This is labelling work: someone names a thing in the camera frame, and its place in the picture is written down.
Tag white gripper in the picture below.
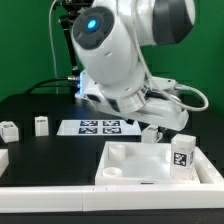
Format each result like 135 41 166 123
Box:
83 80 189 131

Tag white square table top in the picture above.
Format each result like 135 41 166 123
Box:
95 141 200 185

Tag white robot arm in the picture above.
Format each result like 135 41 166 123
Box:
71 0 195 131

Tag white marker sheet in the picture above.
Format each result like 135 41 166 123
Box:
57 120 141 136

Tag white U-shaped obstacle fence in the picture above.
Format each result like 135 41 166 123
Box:
0 151 224 213

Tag grey cable right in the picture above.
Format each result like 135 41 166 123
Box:
131 0 210 112

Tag black cable at base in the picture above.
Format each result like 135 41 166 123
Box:
25 75 80 95

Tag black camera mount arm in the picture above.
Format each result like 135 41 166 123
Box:
59 0 79 76

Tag white cable left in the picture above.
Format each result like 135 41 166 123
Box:
48 0 60 95

